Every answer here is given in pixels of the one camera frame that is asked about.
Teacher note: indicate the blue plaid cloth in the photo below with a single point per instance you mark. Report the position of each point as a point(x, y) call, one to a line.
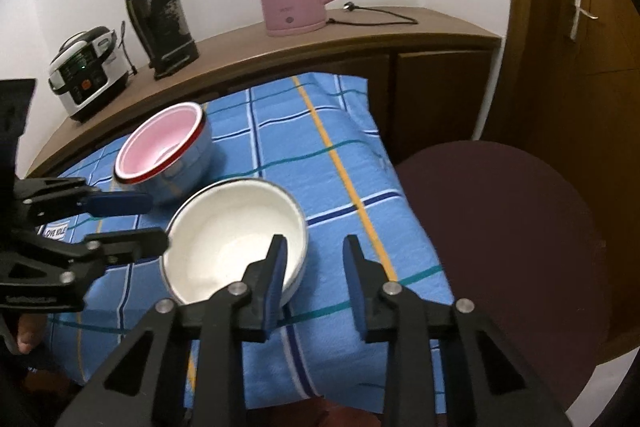
point(325, 207)

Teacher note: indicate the maroon chair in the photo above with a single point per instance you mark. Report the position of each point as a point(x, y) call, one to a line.
point(500, 232)

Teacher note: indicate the wooden door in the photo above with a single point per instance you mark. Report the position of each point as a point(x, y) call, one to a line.
point(575, 97)

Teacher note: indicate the person's left hand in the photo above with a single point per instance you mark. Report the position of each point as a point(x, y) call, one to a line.
point(30, 336)

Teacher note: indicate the pink bowl red rim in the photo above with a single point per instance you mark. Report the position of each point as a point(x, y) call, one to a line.
point(155, 147)

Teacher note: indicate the black thermos flask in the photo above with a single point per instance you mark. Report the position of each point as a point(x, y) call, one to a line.
point(160, 17)

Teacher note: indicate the white bowl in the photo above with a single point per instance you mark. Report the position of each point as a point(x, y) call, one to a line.
point(225, 232)

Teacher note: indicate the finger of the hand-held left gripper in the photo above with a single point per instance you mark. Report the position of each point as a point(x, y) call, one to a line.
point(135, 244)
point(125, 203)

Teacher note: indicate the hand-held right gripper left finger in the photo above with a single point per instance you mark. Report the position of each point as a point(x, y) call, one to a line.
point(275, 287)

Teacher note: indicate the white black rice cooker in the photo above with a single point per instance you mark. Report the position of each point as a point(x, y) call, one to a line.
point(85, 77)

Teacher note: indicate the light blue bowl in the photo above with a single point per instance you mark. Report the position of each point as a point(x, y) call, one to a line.
point(195, 164)

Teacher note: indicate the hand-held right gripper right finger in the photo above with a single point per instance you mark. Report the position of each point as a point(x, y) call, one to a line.
point(353, 292)

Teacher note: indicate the wooden cabinet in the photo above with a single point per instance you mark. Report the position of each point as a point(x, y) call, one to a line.
point(250, 43)

